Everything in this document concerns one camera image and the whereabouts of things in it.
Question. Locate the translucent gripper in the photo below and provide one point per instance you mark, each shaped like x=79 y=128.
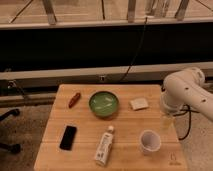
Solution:
x=166 y=121

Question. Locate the white sponge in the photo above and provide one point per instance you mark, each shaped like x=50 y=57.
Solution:
x=139 y=103

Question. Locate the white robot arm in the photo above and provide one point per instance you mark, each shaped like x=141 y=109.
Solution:
x=186 y=87

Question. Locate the green ceramic bowl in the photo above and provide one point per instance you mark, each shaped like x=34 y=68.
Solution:
x=103 y=104

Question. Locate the white paper cup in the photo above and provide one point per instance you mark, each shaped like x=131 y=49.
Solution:
x=150 y=142

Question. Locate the white plastic bottle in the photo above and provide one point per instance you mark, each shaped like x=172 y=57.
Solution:
x=104 y=147

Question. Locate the red sausage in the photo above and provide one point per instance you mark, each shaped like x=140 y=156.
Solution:
x=74 y=100

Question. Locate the black smartphone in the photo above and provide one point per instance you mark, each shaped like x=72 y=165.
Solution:
x=68 y=138

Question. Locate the metal rail frame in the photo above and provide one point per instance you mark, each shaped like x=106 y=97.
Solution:
x=46 y=78

